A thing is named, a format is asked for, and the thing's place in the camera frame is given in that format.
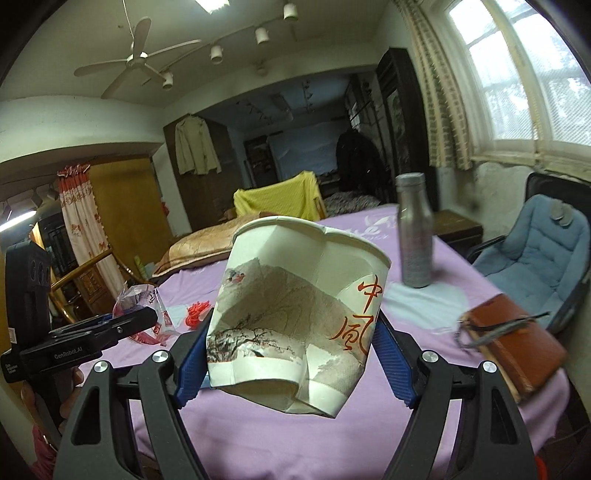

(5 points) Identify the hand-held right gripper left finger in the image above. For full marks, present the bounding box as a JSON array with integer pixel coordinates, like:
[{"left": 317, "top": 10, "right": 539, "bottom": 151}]
[{"left": 53, "top": 309, "right": 215, "bottom": 480}]

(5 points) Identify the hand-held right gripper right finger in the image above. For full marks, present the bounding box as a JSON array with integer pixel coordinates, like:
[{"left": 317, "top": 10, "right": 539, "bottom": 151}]
[{"left": 372, "top": 310, "right": 540, "bottom": 480}]

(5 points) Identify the clear plastic wrapper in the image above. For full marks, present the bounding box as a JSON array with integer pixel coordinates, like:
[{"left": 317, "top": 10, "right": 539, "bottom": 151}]
[{"left": 115, "top": 284, "right": 178, "bottom": 346}]

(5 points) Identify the red ribbon bundle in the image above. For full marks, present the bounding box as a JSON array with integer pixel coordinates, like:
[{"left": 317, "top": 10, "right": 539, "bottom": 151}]
[{"left": 184, "top": 299, "right": 212, "bottom": 329}]

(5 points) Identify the crushed printed paper cup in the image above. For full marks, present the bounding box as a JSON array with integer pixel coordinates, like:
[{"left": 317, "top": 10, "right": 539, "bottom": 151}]
[{"left": 204, "top": 215, "right": 393, "bottom": 418}]

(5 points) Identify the person's left hand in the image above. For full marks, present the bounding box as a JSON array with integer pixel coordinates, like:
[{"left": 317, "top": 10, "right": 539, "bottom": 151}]
[{"left": 60, "top": 369, "right": 86, "bottom": 420}]

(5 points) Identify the curved wooden chair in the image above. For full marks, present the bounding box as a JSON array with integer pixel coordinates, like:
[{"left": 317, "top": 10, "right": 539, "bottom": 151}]
[{"left": 48, "top": 247, "right": 139, "bottom": 324}]

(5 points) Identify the brown gold patterned pillow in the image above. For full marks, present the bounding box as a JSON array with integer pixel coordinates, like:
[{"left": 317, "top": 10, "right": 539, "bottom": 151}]
[{"left": 152, "top": 212, "right": 264, "bottom": 278}]

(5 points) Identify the red and white curtain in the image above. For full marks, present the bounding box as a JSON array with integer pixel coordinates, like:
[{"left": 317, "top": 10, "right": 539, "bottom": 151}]
[{"left": 56, "top": 165, "right": 127, "bottom": 296}]

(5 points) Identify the light wooden cabinet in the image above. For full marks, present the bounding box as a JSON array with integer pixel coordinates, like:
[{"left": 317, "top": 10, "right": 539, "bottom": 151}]
[{"left": 90, "top": 157, "right": 162, "bottom": 278}]

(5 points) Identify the silver metal bottle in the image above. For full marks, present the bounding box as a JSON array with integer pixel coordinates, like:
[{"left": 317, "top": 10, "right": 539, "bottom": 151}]
[{"left": 394, "top": 172, "right": 435, "bottom": 289}]

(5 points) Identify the brown leather wallet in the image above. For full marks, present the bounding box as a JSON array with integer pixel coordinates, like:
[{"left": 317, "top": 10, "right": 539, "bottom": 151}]
[{"left": 457, "top": 293, "right": 568, "bottom": 404}]

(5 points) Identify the purple printed bedsheet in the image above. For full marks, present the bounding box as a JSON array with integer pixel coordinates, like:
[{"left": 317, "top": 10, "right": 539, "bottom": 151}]
[{"left": 76, "top": 203, "right": 571, "bottom": 480}]

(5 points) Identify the dark brown wardrobe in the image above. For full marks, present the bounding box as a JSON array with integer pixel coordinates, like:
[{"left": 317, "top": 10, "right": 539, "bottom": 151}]
[{"left": 164, "top": 115, "right": 241, "bottom": 236}]

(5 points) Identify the small wooden side table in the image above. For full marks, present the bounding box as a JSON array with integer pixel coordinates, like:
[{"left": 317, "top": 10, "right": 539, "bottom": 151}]
[{"left": 431, "top": 209, "right": 485, "bottom": 261}]

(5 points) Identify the dark floral blanket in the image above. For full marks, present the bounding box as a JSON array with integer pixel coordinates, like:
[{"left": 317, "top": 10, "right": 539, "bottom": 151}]
[{"left": 323, "top": 193, "right": 384, "bottom": 215}]

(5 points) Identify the black chair with blue cushion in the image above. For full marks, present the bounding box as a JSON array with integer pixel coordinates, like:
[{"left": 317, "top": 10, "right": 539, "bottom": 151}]
[{"left": 466, "top": 172, "right": 591, "bottom": 333}]

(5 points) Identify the yellow cloth chair cover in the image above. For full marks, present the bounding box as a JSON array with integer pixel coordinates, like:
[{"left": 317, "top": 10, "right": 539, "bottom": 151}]
[{"left": 233, "top": 170, "right": 328, "bottom": 221}]

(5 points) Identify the beige hanging jacket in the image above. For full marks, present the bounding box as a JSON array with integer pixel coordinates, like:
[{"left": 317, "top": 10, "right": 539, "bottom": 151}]
[{"left": 174, "top": 114, "right": 222, "bottom": 176}]

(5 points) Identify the black hanging coat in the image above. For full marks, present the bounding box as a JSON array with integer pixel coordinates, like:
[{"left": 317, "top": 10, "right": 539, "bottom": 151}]
[{"left": 335, "top": 129, "right": 384, "bottom": 204}]

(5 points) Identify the dark cabinet with painting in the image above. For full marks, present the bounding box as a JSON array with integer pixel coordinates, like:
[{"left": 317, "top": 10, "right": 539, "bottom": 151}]
[{"left": 375, "top": 47, "right": 432, "bottom": 206}]

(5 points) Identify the white ceiling fan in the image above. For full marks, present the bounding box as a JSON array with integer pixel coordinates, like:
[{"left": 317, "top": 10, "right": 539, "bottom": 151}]
[{"left": 74, "top": 0, "right": 203, "bottom": 99}]

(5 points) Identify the beige checked curtain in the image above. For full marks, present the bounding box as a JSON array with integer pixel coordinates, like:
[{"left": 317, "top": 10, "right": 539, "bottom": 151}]
[{"left": 392, "top": 0, "right": 474, "bottom": 171}]

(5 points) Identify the white framed window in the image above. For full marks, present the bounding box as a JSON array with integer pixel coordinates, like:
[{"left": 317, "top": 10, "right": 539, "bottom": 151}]
[{"left": 443, "top": 0, "right": 591, "bottom": 144}]

